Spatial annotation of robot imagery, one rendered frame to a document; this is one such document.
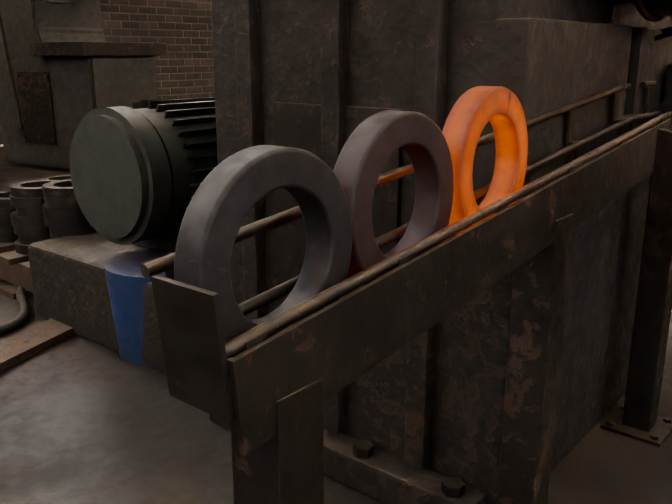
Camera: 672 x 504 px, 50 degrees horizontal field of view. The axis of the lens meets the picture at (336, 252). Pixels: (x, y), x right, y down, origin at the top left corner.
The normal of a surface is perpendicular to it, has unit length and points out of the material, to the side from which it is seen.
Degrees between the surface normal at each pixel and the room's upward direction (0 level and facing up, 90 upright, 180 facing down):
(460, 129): 58
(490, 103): 90
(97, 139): 90
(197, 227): 63
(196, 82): 90
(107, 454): 0
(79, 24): 90
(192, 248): 74
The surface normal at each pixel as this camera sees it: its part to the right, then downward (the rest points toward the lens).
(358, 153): -0.50, -0.44
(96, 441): 0.00, -0.96
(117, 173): -0.63, 0.21
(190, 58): 0.77, 0.17
